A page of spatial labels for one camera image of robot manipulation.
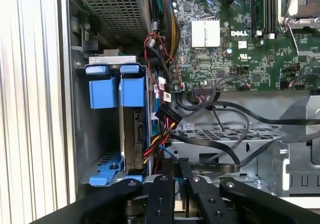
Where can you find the empty blue disk carrier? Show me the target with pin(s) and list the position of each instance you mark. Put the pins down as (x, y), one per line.
(103, 94)

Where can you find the grey perforated drive cage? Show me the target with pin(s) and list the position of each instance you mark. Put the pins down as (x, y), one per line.
(265, 154)

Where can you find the hard disk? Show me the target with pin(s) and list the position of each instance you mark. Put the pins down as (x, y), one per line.
(132, 134)

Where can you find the green motherboard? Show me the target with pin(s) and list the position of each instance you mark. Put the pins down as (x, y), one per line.
(250, 66)

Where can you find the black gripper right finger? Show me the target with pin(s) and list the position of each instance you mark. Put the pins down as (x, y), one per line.
(210, 204)

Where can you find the white chipset heatsink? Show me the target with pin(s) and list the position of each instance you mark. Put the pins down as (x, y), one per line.
(198, 32)

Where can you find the grey metal disk bay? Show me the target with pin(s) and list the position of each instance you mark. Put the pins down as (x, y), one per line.
(82, 124)

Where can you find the CPU socket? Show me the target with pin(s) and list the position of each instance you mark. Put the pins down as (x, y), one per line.
(303, 6)

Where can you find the installed RAM stick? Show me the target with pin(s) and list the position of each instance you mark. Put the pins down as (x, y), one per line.
(258, 9)

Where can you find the metal socket cover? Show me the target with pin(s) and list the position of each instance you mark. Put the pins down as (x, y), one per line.
(310, 53)

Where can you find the grey open PC case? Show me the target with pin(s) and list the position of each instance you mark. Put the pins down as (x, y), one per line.
(65, 84)

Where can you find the silver power supply unit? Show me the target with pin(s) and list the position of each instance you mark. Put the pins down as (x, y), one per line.
(115, 14)

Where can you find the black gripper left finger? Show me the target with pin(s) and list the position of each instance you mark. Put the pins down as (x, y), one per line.
(160, 199)

